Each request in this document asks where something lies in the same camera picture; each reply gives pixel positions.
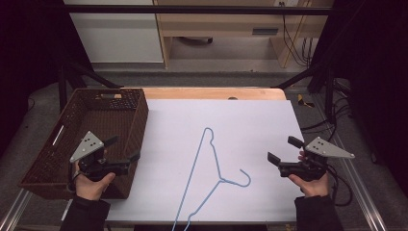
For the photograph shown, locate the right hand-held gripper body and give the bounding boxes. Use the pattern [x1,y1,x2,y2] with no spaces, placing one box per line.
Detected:
[278,136,356,183]

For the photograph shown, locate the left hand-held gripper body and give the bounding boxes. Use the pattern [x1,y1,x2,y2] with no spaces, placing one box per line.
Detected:
[69,130,132,183]

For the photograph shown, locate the person's right hand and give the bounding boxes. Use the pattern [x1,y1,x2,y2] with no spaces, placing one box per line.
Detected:
[288,150,330,198]

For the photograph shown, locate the person's left hand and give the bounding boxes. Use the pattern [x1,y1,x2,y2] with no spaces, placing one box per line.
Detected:
[74,148,116,202]

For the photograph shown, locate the brown woven basket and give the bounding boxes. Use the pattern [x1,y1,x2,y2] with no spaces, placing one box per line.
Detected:
[17,88,150,201]

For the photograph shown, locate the yellow and black tape piece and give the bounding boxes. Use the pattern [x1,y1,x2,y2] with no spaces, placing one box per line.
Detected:
[296,93,316,109]

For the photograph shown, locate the white table mat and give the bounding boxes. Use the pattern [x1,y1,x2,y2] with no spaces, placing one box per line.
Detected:
[105,98,306,224]

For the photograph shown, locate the black metal stand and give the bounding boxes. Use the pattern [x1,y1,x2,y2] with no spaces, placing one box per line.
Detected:
[57,59,124,113]
[274,61,339,123]

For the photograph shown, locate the black curtain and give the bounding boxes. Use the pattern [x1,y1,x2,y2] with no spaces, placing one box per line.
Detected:
[0,0,94,158]
[307,0,408,189]

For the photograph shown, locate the white cabinet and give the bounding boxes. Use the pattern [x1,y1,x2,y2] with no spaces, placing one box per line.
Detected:
[63,0,165,64]

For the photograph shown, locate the light wooden desk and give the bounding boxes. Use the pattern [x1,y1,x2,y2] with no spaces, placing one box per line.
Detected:
[153,0,335,69]

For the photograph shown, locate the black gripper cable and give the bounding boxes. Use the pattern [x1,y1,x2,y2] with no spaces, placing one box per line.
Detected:
[66,163,82,194]
[326,164,354,208]

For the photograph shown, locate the black floor cables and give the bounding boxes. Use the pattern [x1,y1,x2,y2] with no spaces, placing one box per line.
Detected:
[299,78,355,142]

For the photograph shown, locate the aluminium rail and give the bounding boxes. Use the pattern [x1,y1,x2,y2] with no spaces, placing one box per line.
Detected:
[0,188,34,231]
[312,95,390,231]

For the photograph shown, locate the blue wire hanger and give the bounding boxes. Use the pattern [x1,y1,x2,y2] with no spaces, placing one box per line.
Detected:
[171,127,252,231]

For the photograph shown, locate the hanging black cables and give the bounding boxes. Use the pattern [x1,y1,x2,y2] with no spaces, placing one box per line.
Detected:
[278,1,319,68]

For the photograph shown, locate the black horizontal frame bar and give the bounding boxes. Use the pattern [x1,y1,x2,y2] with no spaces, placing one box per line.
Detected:
[62,4,335,16]

